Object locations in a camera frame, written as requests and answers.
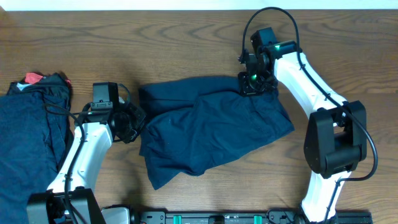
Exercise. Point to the navy blue shorts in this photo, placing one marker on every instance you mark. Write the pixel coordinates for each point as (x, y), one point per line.
(196, 124)

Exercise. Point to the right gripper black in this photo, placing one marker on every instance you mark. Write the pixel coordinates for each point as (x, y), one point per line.
(247, 89)

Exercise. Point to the red garment in pile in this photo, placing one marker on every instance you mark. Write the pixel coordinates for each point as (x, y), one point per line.
(35, 77)

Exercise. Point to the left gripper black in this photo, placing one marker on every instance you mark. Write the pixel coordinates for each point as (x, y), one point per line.
(140, 117)

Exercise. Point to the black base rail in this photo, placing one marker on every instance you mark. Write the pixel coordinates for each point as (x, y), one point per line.
(233, 217)

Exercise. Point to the navy blue clothes pile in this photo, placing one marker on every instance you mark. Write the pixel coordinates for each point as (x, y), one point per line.
(33, 142)

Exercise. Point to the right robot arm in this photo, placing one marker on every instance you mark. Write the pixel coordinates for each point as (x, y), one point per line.
(334, 144)

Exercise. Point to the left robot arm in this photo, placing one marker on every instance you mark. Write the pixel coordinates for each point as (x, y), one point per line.
(70, 196)

